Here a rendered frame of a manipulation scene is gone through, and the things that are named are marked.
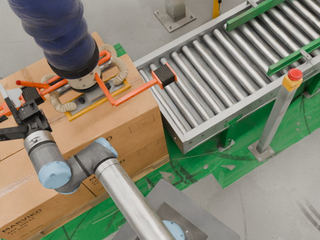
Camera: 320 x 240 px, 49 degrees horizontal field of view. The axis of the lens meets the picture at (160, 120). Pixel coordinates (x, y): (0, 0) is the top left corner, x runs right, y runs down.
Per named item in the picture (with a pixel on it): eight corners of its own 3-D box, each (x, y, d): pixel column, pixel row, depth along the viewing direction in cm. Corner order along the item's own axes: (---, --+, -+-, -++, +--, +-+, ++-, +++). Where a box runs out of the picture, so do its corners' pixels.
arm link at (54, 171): (50, 194, 108) (37, 185, 100) (35, 162, 114) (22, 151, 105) (77, 178, 110) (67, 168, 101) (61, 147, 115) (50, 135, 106)
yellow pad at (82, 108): (122, 73, 176) (120, 67, 172) (131, 87, 172) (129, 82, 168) (61, 107, 171) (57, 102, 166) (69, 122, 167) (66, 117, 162)
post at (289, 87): (261, 144, 270) (294, 70, 181) (267, 151, 267) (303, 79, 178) (254, 148, 269) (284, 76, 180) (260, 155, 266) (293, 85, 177)
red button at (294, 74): (294, 69, 181) (296, 65, 177) (304, 79, 178) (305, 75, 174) (283, 76, 180) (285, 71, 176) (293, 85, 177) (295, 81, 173)
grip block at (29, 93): (38, 86, 165) (33, 79, 160) (46, 101, 161) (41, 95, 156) (22, 95, 164) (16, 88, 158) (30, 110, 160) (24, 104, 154)
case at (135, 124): (137, 89, 238) (126, 53, 203) (165, 135, 221) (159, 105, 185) (55, 129, 230) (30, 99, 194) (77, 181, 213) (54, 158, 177)
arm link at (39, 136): (35, 161, 113) (22, 150, 104) (29, 149, 115) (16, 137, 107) (60, 147, 115) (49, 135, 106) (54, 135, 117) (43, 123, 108)
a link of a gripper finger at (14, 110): (10, 96, 114) (25, 119, 116) (5, 98, 114) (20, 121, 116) (8, 96, 110) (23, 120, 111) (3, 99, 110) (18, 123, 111)
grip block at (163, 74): (167, 68, 162) (166, 61, 158) (177, 81, 159) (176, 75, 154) (152, 76, 161) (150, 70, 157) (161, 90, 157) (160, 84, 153)
